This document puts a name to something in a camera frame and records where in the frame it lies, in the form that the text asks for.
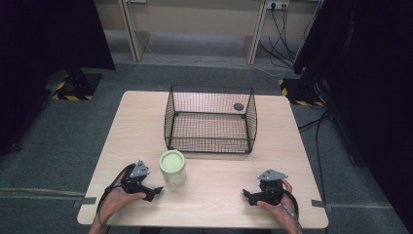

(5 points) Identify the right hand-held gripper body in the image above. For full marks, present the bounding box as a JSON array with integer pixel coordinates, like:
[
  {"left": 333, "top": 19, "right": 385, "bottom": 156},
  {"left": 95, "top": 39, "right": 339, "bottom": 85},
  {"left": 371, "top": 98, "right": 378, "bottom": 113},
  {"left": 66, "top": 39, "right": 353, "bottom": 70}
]
[{"left": 251, "top": 168, "right": 290, "bottom": 207}]

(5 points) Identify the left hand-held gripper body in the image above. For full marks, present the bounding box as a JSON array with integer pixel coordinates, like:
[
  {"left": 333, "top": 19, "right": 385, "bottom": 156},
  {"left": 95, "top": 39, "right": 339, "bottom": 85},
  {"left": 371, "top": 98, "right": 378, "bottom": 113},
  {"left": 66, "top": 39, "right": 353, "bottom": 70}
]
[{"left": 120, "top": 159, "right": 154, "bottom": 196}]

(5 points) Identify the glass jar with green lid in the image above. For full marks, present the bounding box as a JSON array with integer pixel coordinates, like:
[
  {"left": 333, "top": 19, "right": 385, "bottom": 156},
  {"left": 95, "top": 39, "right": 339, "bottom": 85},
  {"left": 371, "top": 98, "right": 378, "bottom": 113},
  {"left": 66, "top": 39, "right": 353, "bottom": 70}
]
[{"left": 158, "top": 149, "right": 188, "bottom": 188}]

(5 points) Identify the black wire mesh basket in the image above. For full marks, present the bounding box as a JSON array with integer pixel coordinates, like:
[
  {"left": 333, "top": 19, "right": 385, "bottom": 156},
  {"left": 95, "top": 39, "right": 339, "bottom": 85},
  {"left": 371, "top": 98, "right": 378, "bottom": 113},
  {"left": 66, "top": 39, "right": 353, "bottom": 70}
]
[{"left": 164, "top": 84, "right": 258, "bottom": 155}]

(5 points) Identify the person's right hand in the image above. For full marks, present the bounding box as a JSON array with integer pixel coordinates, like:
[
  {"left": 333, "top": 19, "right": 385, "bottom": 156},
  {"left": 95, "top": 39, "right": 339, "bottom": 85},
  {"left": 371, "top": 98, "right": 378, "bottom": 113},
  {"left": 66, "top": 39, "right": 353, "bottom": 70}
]
[{"left": 255, "top": 178, "right": 302, "bottom": 229}]

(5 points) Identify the person's left hand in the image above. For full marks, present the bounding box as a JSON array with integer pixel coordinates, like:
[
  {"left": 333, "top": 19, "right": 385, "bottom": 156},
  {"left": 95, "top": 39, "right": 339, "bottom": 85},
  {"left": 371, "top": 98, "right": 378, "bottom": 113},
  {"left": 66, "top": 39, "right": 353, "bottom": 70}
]
[{"left": 97, "top": 174, "right": 147, "bottom": 226}]

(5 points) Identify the grey tape strip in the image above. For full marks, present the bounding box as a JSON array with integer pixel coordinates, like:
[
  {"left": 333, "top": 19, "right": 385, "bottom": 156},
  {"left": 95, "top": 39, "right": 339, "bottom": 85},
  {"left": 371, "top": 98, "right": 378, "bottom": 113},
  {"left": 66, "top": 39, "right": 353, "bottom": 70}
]
[
  {"left": 310, "top": 199, "right": 333, "bottom": 214},
  {"left": 73, "top": 196, "right": 98, "bottom": 209}
]

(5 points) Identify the stand base with hazard tape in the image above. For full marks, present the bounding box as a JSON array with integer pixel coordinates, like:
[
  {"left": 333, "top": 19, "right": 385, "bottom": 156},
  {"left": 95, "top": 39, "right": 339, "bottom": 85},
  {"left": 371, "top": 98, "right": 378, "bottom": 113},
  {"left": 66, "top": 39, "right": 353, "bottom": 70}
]
[
  {"left": 51, "top": 67, "right": 103, "bottom": 102},
  {"left": 278, "top": 72, "right": 326, "bottom": 108}
]

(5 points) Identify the black curtain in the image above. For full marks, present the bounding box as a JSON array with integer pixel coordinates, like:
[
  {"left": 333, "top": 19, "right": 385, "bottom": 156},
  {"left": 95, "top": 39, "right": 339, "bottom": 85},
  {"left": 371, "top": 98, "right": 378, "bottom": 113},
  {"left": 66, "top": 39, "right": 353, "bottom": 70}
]
[
  {"left": 292, "top": 0, "right": 413, "bottom": 232},
  {"left": 0, "top": 0, "right": 116, "bottom": 157}
]

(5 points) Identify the white power strip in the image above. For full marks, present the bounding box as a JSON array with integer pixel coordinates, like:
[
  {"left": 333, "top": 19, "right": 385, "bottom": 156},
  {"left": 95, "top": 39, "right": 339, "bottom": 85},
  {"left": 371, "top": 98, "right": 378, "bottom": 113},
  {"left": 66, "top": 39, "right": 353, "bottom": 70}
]
[{"left": 266, "top": 0, "right": 291, "bottom": 11}]

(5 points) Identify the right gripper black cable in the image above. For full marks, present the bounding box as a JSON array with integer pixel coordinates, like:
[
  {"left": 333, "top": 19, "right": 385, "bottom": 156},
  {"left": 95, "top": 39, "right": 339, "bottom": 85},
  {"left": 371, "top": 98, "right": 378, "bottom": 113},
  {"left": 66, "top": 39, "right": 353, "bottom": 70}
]
[{"left": 281, "top": 190, "right": 303, "bottom": 230}]

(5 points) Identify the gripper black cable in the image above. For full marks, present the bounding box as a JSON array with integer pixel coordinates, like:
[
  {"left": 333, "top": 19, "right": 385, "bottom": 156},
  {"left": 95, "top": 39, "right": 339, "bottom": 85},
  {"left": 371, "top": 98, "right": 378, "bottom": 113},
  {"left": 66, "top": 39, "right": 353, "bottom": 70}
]
[
  {"left": 281, "top": 190, "right": 303, "bottom": 230},
  {"left": 95, "top": 163, "right": 136, "bottom": 227}
]

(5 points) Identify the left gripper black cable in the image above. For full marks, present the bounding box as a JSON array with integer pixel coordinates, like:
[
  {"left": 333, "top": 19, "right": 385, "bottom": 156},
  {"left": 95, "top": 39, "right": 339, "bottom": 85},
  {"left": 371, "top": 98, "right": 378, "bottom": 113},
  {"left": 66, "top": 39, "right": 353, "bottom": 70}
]
[{"left": 95, "top": 163, "right": 136, "bottom": 227}]

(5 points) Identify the black floor cable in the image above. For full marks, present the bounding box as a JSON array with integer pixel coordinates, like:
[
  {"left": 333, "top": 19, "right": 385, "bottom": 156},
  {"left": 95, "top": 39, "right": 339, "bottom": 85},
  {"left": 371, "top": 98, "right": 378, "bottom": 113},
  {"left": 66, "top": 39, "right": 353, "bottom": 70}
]
[{"left": 297, "top": 109, "right": 330, "bottom": 207}]

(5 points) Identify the bundle of black cables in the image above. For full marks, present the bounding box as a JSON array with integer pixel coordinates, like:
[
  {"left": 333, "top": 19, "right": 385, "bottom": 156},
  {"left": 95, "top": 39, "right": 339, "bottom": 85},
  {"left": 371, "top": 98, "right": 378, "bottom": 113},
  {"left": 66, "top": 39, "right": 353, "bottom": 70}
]
[{"left": 258, "top": 5, "right": 322, "bottom": 70}]

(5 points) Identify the beige desk frame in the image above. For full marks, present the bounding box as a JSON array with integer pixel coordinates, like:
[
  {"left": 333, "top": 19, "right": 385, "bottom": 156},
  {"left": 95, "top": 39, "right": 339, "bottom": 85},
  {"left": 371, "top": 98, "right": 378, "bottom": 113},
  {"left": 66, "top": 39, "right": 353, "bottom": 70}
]
[{"left": 94, "top": 0, "right": 323, "bottom": 66}]

